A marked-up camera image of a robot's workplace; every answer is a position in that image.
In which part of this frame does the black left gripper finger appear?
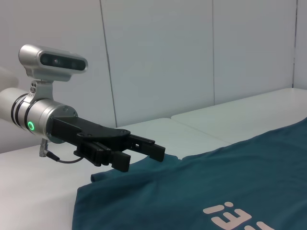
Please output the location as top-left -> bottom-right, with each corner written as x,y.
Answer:
111,151 -> 131,173
126,134 -> 166,162

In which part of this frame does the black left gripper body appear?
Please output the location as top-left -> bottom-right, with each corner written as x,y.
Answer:
47,116 -> 131,167

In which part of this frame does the teal t-shirt with FREE print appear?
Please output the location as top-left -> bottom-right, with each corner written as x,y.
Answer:
71,117 -> 307,230

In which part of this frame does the black cable with silver plug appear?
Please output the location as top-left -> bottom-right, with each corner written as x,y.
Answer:
39,138 -> 83,164

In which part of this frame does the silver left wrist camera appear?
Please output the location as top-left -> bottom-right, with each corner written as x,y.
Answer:
18,44 -> 89,101

